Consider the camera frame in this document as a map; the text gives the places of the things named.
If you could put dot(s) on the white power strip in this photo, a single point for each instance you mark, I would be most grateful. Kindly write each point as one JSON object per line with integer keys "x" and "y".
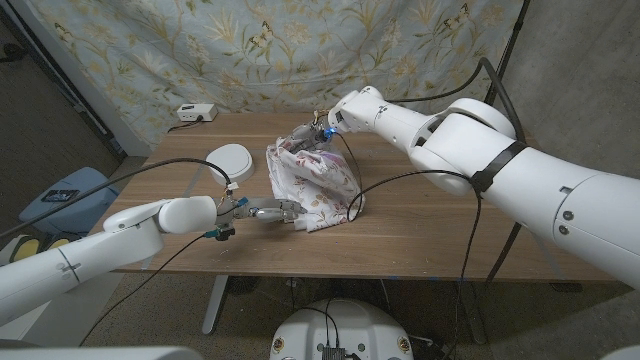
{"x": 196, "y": 112}

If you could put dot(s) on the white floor platform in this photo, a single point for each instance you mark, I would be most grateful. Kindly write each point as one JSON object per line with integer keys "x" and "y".
{"x": 90, "y": 315}

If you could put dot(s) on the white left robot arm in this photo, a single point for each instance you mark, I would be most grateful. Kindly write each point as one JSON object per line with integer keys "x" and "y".
{"x": 110, "y": 245}

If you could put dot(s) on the white robot right shoulder cover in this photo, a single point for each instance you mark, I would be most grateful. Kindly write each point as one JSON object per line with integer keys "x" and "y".
{"x": 625, "y": 354}

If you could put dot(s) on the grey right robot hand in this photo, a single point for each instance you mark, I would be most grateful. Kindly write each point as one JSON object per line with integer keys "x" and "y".
{"x": 312, "y": 134}

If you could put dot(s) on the blue box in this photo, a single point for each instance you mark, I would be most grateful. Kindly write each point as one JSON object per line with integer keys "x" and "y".
{"x": 75, "y": 205}

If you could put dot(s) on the black backdrop stand pole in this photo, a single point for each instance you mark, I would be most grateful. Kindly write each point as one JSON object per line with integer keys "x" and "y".
{"x": 510, "y": 30}

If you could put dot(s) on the pale blue floral backdrop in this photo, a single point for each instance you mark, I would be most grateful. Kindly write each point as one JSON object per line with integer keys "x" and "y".
{"x": 250, "y": 50}

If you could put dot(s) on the white robot torso base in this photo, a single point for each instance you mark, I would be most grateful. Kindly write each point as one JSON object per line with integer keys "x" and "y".
{"x": 345, "y": 325}

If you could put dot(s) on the black flat floor foot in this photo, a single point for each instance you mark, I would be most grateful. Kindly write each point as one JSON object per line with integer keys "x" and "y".
{"x": 566, "y": 287}

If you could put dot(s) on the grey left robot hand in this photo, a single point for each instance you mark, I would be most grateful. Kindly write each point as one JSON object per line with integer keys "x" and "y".
{"x": 275, "y": 210}

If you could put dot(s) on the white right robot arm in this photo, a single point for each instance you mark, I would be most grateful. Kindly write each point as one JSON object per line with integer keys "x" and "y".
{"x": 525, "y": 185}

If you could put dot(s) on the white round flat device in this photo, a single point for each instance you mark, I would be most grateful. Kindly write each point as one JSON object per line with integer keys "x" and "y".
{"x": 231, "y": 161}

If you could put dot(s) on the yellow and black item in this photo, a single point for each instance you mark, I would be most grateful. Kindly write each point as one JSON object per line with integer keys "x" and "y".
{"x": 27, "y": 247}

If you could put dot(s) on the black slanted wall rail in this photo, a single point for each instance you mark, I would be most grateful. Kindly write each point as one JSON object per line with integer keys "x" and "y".
{"x": 75, "y": 102}

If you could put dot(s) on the white red-flowered cloth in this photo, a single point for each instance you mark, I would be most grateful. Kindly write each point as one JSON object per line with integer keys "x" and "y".
{"x": 320, "y": 185}

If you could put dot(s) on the grey table leg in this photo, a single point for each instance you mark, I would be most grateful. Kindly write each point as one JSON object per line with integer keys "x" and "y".
{"x": 475, "y": 315}

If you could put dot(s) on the small black device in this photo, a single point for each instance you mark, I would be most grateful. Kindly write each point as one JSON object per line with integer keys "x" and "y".
{"x": 60, "y": 195}

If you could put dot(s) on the white table leg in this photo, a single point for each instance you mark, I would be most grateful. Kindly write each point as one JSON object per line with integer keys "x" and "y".
{"x": 215, "y": 305}

